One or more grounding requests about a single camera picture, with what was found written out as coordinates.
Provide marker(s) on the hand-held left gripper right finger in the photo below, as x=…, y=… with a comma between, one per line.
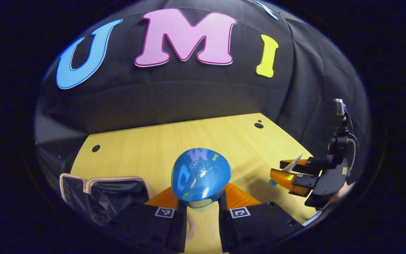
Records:
x=226, y=229

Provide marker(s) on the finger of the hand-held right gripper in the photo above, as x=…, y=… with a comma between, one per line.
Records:
x=312, y=165
x=291, y=181

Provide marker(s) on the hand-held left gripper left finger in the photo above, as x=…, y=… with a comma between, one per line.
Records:
x=178, y=229

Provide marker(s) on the white and blue tube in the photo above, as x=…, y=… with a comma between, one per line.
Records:
x=294, y=163

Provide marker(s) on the blue skin care bottle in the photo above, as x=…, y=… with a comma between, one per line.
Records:
x=199, y=176

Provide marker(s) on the black backdrop cloth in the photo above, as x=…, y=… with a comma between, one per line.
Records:
x=189, y=91

